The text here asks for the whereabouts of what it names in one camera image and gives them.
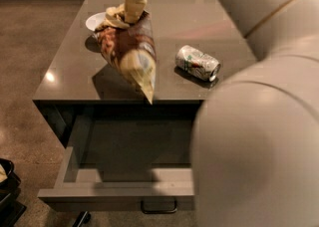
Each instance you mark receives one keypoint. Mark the brown chip bag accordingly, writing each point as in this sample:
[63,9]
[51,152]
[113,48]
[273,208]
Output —
[129,49]

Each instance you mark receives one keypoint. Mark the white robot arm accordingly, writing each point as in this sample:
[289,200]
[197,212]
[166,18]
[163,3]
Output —
[255,140]

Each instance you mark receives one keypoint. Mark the black drawer handle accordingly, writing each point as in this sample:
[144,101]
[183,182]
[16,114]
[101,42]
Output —
[159,207]

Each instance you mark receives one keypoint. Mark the white ceramic bowl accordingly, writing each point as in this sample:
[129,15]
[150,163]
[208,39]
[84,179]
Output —
[95,20]

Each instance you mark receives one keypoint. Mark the crushed silver soda can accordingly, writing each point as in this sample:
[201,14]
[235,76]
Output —
[197,63]

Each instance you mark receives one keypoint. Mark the open grey top drawer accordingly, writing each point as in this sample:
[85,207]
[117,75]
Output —
[112,165]

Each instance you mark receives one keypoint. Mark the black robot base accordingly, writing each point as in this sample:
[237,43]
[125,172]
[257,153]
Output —
[10,208]

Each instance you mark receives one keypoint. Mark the grey kitchen counter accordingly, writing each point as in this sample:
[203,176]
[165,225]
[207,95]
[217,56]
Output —
[79,74]

